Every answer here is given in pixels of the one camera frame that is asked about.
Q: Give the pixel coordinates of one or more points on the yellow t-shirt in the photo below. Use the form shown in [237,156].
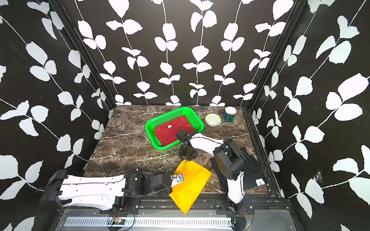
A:
[195,178]

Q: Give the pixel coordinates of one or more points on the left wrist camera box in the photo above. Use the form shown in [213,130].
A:
[177,179]

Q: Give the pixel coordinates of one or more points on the green plastic basket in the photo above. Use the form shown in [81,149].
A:
[192,117]

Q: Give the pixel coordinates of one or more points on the dark green mug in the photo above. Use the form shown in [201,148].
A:
[230,113]

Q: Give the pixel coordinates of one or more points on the black t-shirt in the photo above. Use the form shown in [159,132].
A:
[236,164]

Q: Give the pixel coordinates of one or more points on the red t-shirt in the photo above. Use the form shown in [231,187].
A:
[166,132]

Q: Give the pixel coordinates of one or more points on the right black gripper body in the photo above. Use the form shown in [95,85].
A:
[184,153]

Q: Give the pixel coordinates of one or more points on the small circuit board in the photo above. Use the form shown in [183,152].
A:
[117,221]

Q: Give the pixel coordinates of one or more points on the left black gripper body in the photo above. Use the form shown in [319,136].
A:
[163,193]

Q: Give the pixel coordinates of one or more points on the white perforated rail strip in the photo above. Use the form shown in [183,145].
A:
[158,222]

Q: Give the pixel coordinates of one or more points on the black front mounting rail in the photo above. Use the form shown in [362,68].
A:
[218,202]

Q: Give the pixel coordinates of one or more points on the patterned yellow blue bowl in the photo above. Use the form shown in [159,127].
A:
[213,120]

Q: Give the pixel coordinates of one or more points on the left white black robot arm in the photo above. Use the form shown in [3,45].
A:
[104,193]

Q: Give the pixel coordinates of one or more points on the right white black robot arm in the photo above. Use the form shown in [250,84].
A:
[235,198]

